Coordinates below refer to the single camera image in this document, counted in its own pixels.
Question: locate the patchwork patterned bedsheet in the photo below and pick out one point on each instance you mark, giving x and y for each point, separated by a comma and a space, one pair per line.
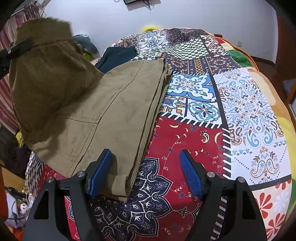
228, 116

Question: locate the brown wooden door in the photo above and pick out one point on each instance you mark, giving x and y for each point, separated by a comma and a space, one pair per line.
285, 59

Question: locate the wall mounted black frame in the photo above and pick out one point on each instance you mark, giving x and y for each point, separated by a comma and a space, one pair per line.
146, 2

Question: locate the yellow round object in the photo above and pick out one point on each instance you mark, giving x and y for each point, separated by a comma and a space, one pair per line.
150, 28

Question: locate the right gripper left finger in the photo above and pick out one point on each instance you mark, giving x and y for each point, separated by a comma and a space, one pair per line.
48, 217

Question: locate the olive green pants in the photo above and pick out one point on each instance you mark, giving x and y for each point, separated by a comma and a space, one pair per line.
69, 112

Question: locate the dark navy folded garment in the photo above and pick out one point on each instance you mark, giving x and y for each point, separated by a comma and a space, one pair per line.
115, 56

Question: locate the maroon striped curtain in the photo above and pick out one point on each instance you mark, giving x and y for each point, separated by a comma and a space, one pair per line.
7, 37

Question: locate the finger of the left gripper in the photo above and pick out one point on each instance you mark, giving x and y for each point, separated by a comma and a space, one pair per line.
12, 53

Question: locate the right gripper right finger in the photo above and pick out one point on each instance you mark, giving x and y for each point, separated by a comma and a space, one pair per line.
242, 219

